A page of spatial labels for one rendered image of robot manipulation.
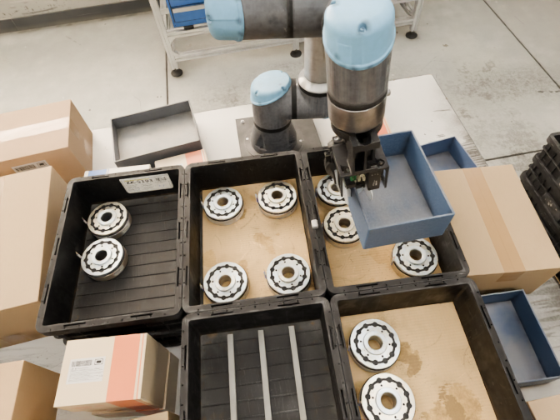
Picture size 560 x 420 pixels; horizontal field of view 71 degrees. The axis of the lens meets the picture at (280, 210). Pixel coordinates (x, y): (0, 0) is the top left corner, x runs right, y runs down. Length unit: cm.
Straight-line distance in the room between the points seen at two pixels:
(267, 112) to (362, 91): 70
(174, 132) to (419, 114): 85
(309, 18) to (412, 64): 240
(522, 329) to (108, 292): 101
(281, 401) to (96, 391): 35
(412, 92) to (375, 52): 114
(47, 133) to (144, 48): 193
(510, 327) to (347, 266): 43
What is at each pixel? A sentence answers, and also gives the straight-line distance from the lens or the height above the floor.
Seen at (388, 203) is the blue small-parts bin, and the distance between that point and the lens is 78.
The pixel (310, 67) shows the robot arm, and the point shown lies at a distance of 108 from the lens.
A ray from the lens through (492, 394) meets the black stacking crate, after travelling 93.
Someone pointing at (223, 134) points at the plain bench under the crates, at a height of 70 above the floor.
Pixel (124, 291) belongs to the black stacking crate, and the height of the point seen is 83.
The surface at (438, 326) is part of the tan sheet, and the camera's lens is 95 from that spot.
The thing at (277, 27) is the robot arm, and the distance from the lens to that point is 54.
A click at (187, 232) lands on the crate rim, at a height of 92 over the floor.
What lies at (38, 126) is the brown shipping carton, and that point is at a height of 86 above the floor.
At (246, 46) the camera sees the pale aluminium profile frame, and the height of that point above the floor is 13.
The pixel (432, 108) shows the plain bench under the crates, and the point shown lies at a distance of 154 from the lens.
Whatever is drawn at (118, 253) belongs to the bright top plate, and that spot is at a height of 86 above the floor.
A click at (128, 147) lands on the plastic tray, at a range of 141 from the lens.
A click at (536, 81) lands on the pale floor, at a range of 303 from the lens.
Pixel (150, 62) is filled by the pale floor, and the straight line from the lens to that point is 310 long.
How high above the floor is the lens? 170
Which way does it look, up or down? 57 degrees down
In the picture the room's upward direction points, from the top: 6 degrees counter-clockwise
